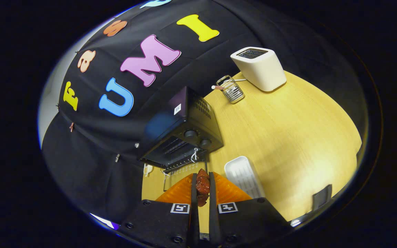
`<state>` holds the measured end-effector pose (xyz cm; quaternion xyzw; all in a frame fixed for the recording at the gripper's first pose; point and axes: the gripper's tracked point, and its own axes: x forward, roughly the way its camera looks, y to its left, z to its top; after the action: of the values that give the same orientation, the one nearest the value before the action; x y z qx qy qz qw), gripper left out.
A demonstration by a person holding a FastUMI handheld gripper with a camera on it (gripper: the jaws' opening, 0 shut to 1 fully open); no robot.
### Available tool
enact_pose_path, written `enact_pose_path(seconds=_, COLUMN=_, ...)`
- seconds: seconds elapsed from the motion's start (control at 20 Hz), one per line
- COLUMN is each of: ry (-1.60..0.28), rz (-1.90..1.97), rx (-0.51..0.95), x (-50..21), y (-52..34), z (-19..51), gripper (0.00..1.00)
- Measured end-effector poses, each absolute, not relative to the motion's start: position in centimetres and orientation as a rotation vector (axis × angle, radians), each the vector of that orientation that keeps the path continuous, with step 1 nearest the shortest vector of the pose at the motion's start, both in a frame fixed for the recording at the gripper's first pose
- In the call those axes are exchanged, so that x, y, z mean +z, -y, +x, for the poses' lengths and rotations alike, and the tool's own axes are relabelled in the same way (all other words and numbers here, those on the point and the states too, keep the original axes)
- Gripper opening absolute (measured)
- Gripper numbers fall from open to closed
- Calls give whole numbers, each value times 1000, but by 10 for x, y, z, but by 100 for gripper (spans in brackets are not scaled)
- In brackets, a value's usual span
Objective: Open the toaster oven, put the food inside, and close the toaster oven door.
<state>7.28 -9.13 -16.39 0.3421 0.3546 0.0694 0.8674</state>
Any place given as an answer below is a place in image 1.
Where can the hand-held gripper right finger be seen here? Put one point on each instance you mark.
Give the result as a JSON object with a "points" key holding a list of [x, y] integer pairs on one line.
{"points": [[213, 220]]}

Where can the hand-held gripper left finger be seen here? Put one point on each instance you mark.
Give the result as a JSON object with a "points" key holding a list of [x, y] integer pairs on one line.
{"points": [[194, 220]]}

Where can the reddish brown meat piece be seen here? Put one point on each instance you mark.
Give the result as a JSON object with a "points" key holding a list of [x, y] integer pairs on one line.
{"points": [[203, 186]]}

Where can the black toaster oven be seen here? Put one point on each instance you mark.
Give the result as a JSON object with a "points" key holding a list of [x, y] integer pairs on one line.
{"points": [[191, 117]]}

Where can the white pop-up toaster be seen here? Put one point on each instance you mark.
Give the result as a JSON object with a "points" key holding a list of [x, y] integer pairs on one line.
{"points": [[264, 72]]}

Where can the white ribbed plate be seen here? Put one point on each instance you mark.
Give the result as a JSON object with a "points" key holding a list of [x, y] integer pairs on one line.
{"points": [[243, 175]]}

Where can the white divided seasoning dish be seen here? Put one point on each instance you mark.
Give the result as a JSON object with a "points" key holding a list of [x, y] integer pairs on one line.
{"points": [[148, 169]]}

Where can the dark grey box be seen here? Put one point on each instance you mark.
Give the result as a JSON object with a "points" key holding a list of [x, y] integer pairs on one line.
{"points": [[322, 198]]}

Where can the red cloth clip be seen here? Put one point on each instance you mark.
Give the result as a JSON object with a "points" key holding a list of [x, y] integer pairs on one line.
{"points": [[71, 127]]}

